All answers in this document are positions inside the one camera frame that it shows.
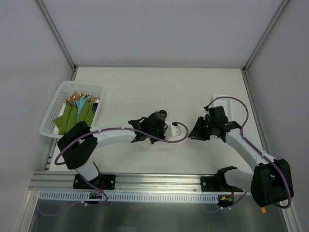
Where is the black slotted spoon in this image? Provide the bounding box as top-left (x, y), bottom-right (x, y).
top-left (158, 109), bottom-right (168, 118)

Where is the white paper napkin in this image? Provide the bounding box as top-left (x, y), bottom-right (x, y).
top-left (140, 140), bottom-right (154, 150)

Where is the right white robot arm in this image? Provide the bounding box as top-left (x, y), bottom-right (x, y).
top-left (188, 106), bottom-right (294, 207)

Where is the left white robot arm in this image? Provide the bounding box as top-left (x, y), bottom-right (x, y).
top-left (57, 110), bottom-right (168, 189)

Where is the light blue rolled napkin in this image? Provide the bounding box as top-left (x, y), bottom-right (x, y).
top-left (70, 97), bottom-right (93, 123)

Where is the green rolled napkin bundle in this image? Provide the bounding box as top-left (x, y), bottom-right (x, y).
top-left (54, 101), bottom-right (94, 135)

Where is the white narrow utensil tray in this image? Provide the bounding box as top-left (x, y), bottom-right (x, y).
top-left (212, 98), bottom-right (232, 121)

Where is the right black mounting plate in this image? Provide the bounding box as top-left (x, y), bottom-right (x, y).
top-left (200, 176), bottom-right (243, 192)

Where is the black mounting plate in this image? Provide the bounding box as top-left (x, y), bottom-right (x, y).
top-left (72, 174), bottom-right (116, 190)
top-left (200, 176), bottom-right (243, 192)

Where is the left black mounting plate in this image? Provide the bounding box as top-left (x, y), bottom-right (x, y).
top-left (72, 174), bottom-right (116, 190)

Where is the gold cutlery in basket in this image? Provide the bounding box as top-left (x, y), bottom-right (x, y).
top-left (65, 91), bottom-right (100, 105)

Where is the white perforated basket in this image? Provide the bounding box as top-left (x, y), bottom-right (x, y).
top-left (39, 81), bottom-right (105, 139)

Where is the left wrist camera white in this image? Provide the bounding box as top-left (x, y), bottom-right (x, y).
top-left (165, 122), bottom-right (182, 139)

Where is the right aluminium frame post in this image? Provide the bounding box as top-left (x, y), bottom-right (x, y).
top-left (242, 0), bottom-right (290, 71)

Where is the aluminium frame post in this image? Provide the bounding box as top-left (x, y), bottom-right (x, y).
top-left (35, 0), bottom-right (76, 71)
top-left (242, 0), bottom-right (290, 71)

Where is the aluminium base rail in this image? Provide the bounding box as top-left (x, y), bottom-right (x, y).
top-left (28, 170), bottom-right (290, 195)

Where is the white slotted cable duct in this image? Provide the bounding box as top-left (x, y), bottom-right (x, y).
top-left (39, 191), bottom-right (219, 204)

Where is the left aluminium frame post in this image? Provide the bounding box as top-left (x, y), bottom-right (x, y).
top-left (35, 0), bottom-right (76, 71)

